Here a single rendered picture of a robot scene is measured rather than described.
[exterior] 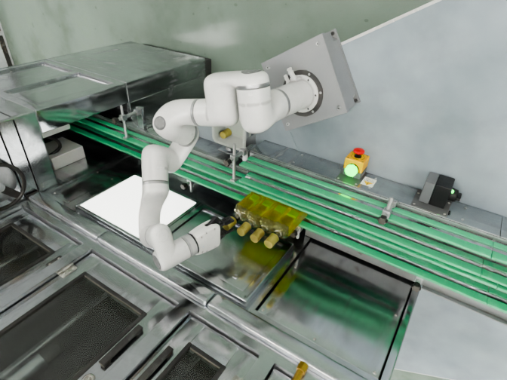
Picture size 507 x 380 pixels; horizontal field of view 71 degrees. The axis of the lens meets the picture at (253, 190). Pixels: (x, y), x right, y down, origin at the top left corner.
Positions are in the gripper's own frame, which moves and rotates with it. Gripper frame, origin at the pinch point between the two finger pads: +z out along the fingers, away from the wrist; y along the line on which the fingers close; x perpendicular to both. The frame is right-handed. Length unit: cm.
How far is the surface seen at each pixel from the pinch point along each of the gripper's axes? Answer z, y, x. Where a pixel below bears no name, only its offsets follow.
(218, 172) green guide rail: 16.0, 3.7, 25.8
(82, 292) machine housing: -48, -18, 20
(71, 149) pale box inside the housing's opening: -18, -10, 107
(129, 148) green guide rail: 2, -5, 82
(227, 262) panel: -3.5, -12.8, -4.6
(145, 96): 27, 10, 106
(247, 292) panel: -7.6, -12.0, -20.1
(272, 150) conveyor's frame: 32.5, 15.2, 11.0
